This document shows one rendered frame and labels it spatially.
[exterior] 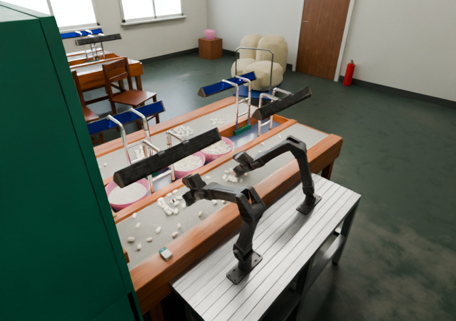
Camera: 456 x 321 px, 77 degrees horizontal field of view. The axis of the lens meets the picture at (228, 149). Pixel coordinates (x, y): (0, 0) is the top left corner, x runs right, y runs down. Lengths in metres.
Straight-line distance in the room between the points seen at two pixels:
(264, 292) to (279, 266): 0.16
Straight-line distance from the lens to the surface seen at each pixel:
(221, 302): 1.38
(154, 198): 1.71
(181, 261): 1.42
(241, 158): 1.68
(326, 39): 6.23
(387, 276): 2.54
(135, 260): 1.47
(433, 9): 5.70
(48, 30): 0.73
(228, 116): 2.63
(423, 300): 2.53
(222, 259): 1.50
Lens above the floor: 1.87
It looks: 32 degrees down
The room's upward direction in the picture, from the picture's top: straight up
